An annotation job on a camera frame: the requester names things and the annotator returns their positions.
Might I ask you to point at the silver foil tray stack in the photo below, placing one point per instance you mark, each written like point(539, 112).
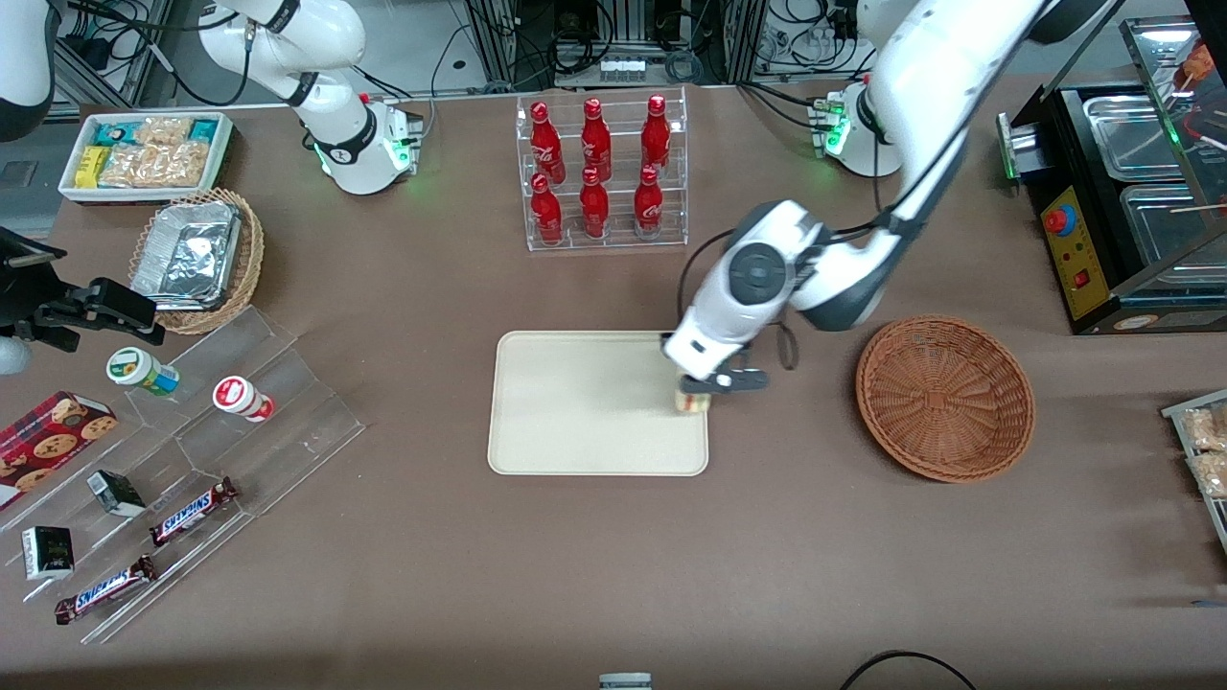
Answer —
point(187, 254)

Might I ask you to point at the red cookie box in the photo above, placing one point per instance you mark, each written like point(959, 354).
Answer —
point(48, 446)

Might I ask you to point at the small clear cracker bag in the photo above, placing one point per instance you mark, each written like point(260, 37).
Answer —
point(163, 130)

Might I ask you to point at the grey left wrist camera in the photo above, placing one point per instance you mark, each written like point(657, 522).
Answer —
point(748, 379)

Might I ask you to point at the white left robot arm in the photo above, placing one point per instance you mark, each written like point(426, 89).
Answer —
point(920, 96)

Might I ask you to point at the round brown wicker basket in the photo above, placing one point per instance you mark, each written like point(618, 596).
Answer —
point(944, 398)

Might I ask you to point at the small black box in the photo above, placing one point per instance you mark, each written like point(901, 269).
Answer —
point(117, 493)

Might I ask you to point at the yellow snack packet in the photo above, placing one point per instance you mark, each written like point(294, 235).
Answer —
point(92, 168)

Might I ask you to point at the teal snack packet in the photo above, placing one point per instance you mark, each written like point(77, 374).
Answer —
point(112, 131)
point(205, 130)

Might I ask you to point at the Snickers chocolate bar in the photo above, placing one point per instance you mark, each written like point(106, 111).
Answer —
point(105, 589)
point(192, 513)

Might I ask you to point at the red cola bottle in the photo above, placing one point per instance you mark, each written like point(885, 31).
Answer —
point(656, 134)
point(545, 139)
point(649, 209)
point(595, 139)
point(594, 211)
point(546, 216)

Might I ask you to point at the clear acrylic stepped display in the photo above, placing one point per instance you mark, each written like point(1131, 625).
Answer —
point(288, 431)

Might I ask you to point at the white plastic snack bin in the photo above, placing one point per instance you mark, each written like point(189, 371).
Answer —
point(220, 158)

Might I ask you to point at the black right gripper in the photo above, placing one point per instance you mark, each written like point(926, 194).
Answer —
point(21, 290)

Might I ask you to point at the grey snack tray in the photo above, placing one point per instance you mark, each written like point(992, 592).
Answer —
point(1219, 522)

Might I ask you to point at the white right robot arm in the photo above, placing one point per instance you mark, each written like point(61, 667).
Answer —
point(326, 96)

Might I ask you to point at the clear wrapped pastry packet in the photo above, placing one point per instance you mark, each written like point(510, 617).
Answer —
point(1206, 428)
point(1213, 474)

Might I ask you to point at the steel food pan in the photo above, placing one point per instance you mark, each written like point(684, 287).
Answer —
point(1131, 134)
point(1169, 235)

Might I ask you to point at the black and white box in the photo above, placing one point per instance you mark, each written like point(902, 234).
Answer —
point(48, 553)

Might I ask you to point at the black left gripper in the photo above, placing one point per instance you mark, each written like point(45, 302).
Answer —
point(664, 338)

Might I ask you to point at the large clear cracker bag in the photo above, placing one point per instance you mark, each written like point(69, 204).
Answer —
point(158, 165)

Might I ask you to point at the clear acrylic bottle rack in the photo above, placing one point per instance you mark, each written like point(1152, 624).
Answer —
point(618, 235)

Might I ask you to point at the grey metal object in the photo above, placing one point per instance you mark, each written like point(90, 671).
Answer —
point(625, 681)

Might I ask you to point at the green label yoghurt bottle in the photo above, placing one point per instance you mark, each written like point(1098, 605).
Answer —
point(139, 370)

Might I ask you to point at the triangular sandwich wedge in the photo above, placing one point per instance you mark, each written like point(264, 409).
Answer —
point(690, 403)

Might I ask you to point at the white power strip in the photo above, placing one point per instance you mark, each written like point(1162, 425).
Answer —
point(623, 68)

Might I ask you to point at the light wicker basket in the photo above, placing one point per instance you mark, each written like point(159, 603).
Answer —
point(249, 259)

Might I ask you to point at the beige rectangular tray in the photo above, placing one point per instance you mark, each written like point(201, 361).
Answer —
point(575, 402)

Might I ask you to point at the red label yoghurt bottle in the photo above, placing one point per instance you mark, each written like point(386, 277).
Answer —
point(240, 397)

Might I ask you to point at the black hot food display case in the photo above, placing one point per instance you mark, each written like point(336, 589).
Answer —
point(1078, 268)

